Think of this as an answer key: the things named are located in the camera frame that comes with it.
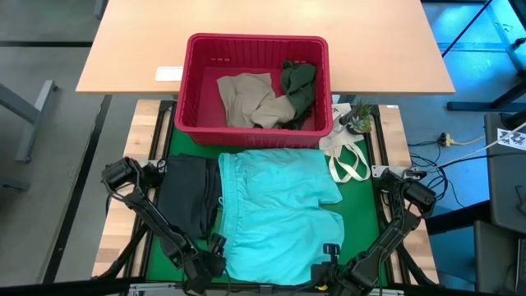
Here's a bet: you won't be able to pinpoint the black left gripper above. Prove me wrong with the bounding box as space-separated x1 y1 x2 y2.
182 233 228 294

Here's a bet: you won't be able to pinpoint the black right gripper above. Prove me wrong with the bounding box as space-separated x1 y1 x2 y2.
310 243 358 296

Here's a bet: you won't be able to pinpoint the dark grey shorts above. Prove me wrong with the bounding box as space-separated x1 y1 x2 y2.
157 154 224 240

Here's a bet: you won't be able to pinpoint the teal shorts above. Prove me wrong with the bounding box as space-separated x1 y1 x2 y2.
217 148 345 287

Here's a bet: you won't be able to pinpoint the red plastic laundry bin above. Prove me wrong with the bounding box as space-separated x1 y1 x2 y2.
174 33 334 149

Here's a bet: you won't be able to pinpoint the cream canvas tote bag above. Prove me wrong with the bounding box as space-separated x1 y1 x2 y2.
318 102 372 184

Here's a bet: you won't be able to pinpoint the green work mat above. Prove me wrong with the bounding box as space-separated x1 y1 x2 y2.
92 98 441 296

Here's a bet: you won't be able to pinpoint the light wooden side board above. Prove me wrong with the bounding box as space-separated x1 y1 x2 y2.
92 99 173 277
371 104 440 284

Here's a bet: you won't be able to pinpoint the beige garment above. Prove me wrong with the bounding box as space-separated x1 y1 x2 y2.
216 72 297 129

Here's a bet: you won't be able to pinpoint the small potted succulent plant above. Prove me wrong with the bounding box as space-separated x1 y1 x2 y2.
346 100 374 136

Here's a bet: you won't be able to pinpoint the clear spray bottle black cap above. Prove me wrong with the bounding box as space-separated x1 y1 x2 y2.
337 107 359 133

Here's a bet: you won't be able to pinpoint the white paper label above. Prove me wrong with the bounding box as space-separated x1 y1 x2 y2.
154 66 185 82

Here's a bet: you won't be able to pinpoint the yellow power plug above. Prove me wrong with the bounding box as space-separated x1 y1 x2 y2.
437 132 487 148

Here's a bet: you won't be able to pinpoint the dark green garment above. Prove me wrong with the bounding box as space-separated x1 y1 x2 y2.
279 60 317 131

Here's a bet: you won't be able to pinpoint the black equipment cart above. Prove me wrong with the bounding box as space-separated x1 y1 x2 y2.
483 110 526 236

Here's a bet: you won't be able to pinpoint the white fiducial marker tag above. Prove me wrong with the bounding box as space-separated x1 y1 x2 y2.
496 127 526 150

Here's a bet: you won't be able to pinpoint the dark desk foot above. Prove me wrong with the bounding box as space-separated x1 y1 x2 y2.
445 69 526 113

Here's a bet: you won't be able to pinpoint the grey desk leg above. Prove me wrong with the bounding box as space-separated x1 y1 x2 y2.
0 80 59 164

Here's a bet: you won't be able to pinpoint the light wooden desk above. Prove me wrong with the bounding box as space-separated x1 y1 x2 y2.
76 0 456 96

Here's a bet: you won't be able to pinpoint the black floor cables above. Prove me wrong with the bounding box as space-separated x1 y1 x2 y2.
408 139 526 206

